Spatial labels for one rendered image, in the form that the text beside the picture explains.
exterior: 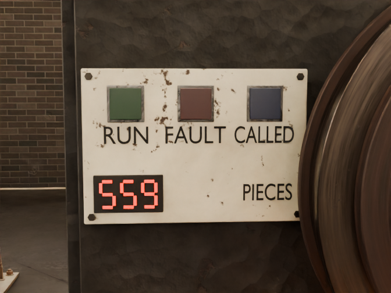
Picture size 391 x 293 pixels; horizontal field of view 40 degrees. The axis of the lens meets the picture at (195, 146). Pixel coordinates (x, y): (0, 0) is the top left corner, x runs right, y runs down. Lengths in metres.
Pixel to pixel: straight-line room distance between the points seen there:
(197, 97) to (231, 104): 0.04
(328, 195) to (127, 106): 0.24
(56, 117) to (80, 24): 6.07
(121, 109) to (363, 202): 0.28
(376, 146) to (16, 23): 6.45
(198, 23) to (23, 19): 6.21
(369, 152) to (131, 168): 0.27
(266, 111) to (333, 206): 0.16
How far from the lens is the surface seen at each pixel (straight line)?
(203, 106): 0.61
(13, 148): 6.85
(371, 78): 0.52
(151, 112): 0.62
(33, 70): 6.76
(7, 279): 3.67
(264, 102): 0.62
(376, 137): 0.51
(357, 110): 0.52
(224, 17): 0.65
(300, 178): 0.58
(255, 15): 0.65
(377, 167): 0.51
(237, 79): 0.62
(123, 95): 0.61
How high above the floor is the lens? 1.22
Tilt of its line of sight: 6 degrees down
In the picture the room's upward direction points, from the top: straight up
